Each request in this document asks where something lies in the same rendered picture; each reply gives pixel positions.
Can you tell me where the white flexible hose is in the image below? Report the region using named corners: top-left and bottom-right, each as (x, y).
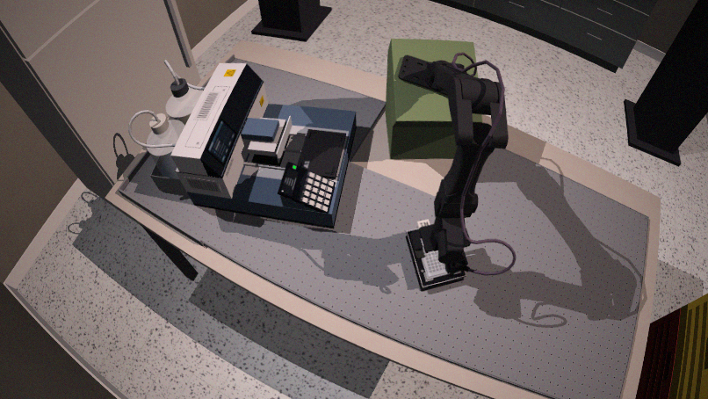
top-left (164, 60), bottom-right (205, 91)

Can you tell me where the white plastic bottle with black cap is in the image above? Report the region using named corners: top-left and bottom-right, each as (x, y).
top-left (165, 78), bottom-right (203, 124)

